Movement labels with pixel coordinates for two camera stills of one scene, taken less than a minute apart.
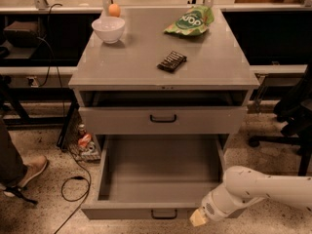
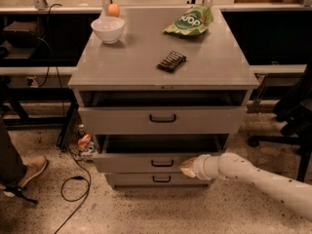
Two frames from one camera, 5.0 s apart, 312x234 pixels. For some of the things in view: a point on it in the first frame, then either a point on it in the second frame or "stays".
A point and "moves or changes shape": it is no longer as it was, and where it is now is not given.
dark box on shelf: [22, 34] stays
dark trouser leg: [13, 170] stays
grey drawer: [155, 176] moves or changes shape
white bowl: [108, 27] stays
